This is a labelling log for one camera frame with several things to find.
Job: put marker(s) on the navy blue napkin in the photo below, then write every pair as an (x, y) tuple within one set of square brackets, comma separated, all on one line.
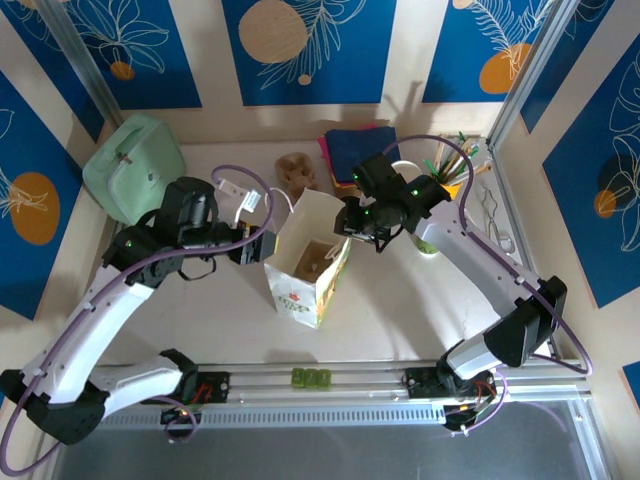
[(350, 150)]

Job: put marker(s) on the white floral paper bag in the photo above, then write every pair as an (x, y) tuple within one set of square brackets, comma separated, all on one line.
[(295, 300)]

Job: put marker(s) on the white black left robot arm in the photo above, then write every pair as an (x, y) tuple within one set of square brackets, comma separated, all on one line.
[(100, 320)]

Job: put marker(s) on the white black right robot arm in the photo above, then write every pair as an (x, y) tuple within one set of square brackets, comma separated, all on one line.
[(465, 250)]

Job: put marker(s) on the yellow napkin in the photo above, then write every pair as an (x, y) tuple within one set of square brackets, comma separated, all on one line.
[(345, 186)]

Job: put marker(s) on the green plastic stirrer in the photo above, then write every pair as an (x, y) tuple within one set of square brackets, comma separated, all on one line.
[(432, 169)]

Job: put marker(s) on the plain wooden stirrer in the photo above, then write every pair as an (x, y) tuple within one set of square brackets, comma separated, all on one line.
[(440, 152)]

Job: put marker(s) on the green tipped stirrer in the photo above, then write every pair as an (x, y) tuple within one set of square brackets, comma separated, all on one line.
[(454, 152)]

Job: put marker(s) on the mint green zip pouch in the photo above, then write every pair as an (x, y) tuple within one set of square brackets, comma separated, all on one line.
[(130, 165)]

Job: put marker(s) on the brown pulp cup carrier stack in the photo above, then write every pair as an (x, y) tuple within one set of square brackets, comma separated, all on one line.
[(295, 167)]

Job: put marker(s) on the pink napkin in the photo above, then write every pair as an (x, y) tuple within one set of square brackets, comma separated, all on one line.
[(323, 145)]

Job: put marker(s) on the metal tongs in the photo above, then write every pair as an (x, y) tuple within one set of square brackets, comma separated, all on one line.
[(492, 220)]

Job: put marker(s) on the small green block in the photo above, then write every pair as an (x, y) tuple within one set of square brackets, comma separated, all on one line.
[(298, 378), (311, 378), (324, 378)]

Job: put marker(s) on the small circuit board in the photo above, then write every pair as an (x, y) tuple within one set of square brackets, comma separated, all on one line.
[(180, 414), (457, 417)]

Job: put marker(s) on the aluminium side rail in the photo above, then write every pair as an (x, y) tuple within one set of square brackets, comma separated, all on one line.
[(514, 210)]

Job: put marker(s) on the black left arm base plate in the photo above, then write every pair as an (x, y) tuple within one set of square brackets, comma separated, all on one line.
[(215, 387)]

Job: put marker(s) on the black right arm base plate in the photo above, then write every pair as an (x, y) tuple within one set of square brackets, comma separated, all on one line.
[(420, 385)]

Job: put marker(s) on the long aluminium base rail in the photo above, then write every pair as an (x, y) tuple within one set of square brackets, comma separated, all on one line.
[(350, 395)]

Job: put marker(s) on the aluminium frame post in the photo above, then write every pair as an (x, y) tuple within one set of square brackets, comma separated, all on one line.
[(78, 55), (530, 75)]

